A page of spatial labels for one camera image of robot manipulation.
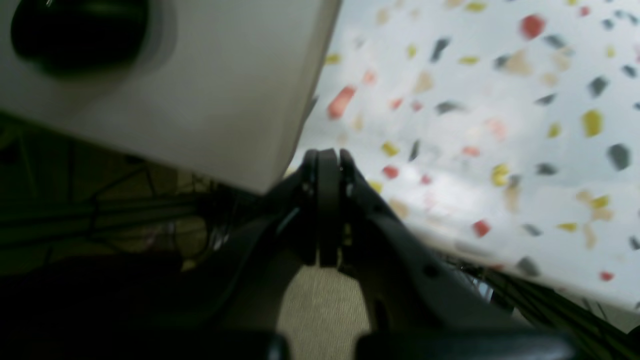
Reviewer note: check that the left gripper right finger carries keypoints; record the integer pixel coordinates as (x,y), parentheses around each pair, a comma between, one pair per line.
(405,285)

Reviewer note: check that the black round object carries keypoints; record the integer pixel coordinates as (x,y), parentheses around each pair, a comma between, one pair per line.
(64,37)

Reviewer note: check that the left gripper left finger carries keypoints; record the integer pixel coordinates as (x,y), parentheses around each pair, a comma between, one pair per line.
(241,286)

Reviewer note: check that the terrazzo pattern tablecloth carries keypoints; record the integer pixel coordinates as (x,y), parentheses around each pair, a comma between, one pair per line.
(505,132)

